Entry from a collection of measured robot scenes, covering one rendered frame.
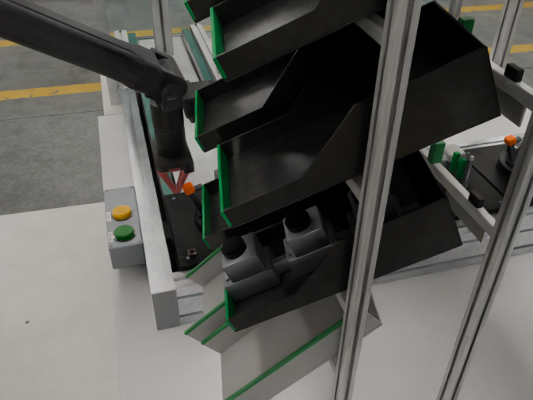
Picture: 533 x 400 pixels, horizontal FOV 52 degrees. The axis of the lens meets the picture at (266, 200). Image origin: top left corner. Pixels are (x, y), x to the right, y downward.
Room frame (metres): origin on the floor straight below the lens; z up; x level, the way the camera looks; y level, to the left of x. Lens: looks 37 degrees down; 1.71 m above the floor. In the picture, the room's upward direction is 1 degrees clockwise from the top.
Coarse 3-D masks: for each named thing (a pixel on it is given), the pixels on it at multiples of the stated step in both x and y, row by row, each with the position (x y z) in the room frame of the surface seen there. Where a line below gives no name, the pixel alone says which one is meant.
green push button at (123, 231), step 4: (120, 228) 0.88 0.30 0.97; (124, 228) 0.88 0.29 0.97; (128, 228) 0.88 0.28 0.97; (132, 228) 0.88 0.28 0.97; (116, 232) 0.86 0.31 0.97; (120, 232) 0.86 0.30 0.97; (124, 232) 0.86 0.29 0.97; (128, 232) 0.86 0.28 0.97; (132, 232) 0.87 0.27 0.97; (116, 236) 0.85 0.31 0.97; (120, 236) 0.85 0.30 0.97; (124, 236) 0.85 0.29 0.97; (128, 236) 0.86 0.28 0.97; (132, 236) 0.86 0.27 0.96
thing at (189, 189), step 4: (184, 184) 0.90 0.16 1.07; (188, 184) 0.90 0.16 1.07; (192, 184) 0.90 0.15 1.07; (200, 184) 0.90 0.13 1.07; (184, 188) 0.89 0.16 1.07; (188, 188) 0.89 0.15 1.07; (192, 188) 0.89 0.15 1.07; (196, 188) 0.90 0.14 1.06; (200, 188) 0.89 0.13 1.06; (188, 192) 0.88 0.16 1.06; (192, 192) 0.89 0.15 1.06; (192, 196) 0.89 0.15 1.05; (196, 196) 0.89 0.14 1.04; (192, 200) 0.89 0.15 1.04; (196, 200) 0.89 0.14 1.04; (196, 204) 0.89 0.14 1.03; (200, 204) 0.89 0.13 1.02; (200, 208) 0.89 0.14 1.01; (200, 212) 0.89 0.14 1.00
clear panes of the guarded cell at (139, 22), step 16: (112, 0) 2.15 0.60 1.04; (128, 0) 2.17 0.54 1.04; (144, 0) 2.18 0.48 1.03; (176, 0) 2.22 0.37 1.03; (432, 0) 2.14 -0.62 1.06; (448, 0) 2.04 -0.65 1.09; (112, 16) 2.15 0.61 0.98; (128, 16) 2.16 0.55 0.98; (144, 16) 2.18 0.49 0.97; (176, 16) 2.22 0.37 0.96; (112, 32) 2.14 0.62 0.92; (128, 32) 2.16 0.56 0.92; (144, 32) 2.18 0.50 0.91; (176, 32) 2.21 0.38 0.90
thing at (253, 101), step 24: (312, 48) 0.59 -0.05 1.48; (264, 72) 0.71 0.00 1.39; (288, 72) 0.59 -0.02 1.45; (312, 72) 0.59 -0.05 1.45; (216, 96) 0.70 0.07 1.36; (240, 96) 0.68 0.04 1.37; (264, 96) 0.65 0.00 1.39; (288, 96) 0.59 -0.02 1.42; (216, 120) 0.64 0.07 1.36; (240, 120) 0.58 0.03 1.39; (264, 120) 0.58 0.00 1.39; (216, 144) 0.58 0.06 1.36
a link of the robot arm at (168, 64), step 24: (0, 0) 0.73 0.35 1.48; (24, 0) 0.76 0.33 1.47; (0, 24) 0.72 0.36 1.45; (24, 24) 0.74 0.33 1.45; (48, 24) 0.75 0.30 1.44; (72, 24) 0.79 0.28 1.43; (48, 48) 0.76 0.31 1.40; (72, 48) 0.77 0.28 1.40; (96, 48) 0.79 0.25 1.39; (120, 48) 0.81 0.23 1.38; (144, 48) 0.87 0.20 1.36; (96, 72) 0.80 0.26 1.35; (120, 72) 0.81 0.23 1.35; (144, 72) 0.82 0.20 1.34; (168, 72) 0.84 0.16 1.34
